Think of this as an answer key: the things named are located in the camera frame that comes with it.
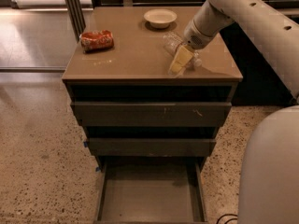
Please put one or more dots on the clear plastic water bottle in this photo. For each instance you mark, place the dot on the clear plastic water bottle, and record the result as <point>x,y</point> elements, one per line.
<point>171,42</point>

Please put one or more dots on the crushed red soda can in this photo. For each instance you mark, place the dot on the crushed red soda can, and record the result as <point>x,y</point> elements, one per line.
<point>96,40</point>

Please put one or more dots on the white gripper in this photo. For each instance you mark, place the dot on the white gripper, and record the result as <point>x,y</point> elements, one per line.
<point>196,38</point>

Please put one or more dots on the top drawer front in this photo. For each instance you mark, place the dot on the top drawer front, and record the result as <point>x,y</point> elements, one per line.
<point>190,114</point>

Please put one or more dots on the white bowl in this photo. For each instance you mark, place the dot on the white bowl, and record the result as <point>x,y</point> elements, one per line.
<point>160,18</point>

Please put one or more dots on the middle drawer front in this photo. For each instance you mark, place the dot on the middle drawer front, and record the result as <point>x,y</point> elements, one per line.
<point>151,147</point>

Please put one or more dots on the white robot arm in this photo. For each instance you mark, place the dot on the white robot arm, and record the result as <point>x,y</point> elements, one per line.
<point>269,181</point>

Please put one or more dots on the brown drawer cabinet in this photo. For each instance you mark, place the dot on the brown drawer cabinet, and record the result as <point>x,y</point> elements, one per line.
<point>136,71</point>

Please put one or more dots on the open bottom drawer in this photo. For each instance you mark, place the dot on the open bottom drawer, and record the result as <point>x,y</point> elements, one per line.
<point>150,191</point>

